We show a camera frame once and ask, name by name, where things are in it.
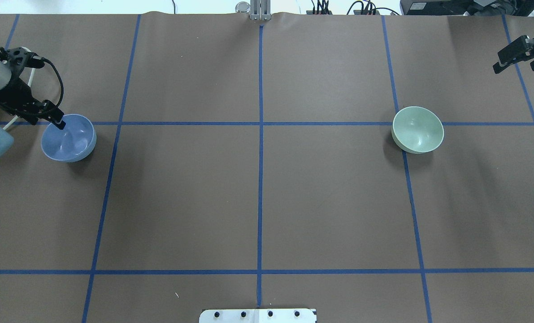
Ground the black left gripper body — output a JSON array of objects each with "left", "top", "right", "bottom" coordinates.
[{"left": 0, "top": 79, "right": 43, "bottom": 123}]

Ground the black monitor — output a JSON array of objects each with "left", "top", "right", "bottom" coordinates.
[{"left": 399, "top": 0, "right": 534, "bottom": 17}]

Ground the aluminium frame post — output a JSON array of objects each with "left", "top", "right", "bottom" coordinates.
[{"left": 249, "top": 0, "right": 272, "bottom": 21}]

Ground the small metal cup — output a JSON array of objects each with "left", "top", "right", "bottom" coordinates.
[{"left": 235, "top": 1, "right": 251, "bottom": 13}]

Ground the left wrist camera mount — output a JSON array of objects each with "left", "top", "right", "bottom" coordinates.
[{"left": 0, "top": 47, "right": 45, "bottom": 68}]

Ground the blue bowl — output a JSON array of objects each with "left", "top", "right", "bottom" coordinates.
[{"left": 40, "top": 114, "right": 97, "bottom": 163}]

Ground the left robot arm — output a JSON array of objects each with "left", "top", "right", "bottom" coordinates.
[{"left": 0, "top": 47, "right": 66, "bottom": 157}]

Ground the green bowl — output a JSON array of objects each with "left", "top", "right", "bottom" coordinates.
[{"left": 391, "top": 106, "right": 445, "bottom": 155}]

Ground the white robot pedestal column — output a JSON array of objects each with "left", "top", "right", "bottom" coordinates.
[{"left": 199, "top": 308, "right": 317, "bottom": 323}]

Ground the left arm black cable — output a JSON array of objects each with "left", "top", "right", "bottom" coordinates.
[{"left": 34, "top": 56, "right": 65, "bottom": 113}]

